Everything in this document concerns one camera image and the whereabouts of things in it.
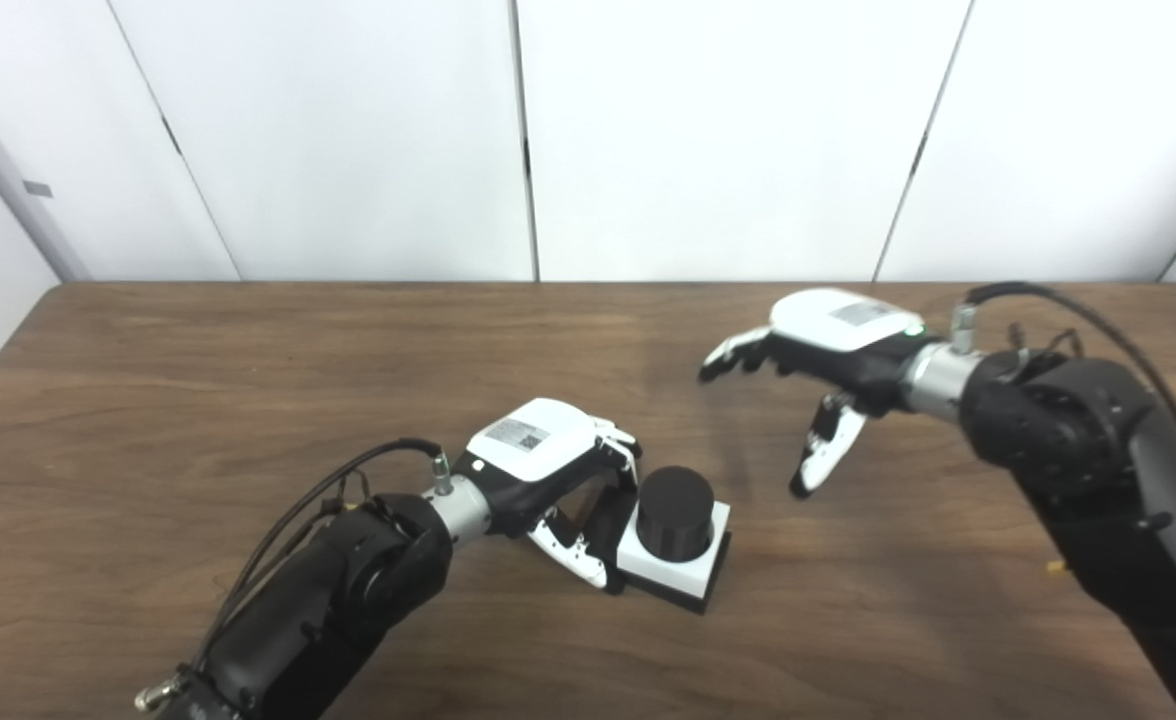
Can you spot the black peg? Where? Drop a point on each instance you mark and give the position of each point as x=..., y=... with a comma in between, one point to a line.
x=676, y=510

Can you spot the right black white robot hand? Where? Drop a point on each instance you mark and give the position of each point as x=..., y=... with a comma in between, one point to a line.
x=838, y=335

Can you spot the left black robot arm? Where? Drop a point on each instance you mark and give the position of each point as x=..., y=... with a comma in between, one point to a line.
x=328, y=610

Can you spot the white square piece with hole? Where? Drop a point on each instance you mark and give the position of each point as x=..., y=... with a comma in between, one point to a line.
x=648, y=566

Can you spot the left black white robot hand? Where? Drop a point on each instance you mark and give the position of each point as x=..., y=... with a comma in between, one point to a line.
x=533, y=445

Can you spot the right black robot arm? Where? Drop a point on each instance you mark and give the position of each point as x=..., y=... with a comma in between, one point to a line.
x=1098, y=470

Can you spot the small gray wall tag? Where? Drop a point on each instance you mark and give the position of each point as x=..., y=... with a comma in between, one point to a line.
x=37, y=188

